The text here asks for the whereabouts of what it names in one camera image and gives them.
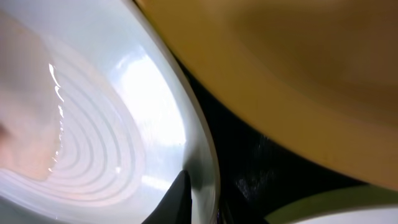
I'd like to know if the light blue plate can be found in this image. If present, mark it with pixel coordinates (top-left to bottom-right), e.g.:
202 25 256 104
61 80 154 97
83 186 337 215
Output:
1 1 220 223

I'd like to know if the black round tray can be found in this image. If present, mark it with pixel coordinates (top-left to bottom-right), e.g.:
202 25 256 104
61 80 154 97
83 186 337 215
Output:
178 62 365 223

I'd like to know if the light green plate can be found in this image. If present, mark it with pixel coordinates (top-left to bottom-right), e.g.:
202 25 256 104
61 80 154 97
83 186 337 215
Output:
264 185 397 223

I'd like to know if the yellow plate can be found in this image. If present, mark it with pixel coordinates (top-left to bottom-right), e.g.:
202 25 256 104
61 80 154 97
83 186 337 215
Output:
138 0 397 190

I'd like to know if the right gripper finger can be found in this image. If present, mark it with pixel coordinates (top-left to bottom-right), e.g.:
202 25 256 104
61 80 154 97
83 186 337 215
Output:
142 170 192 224

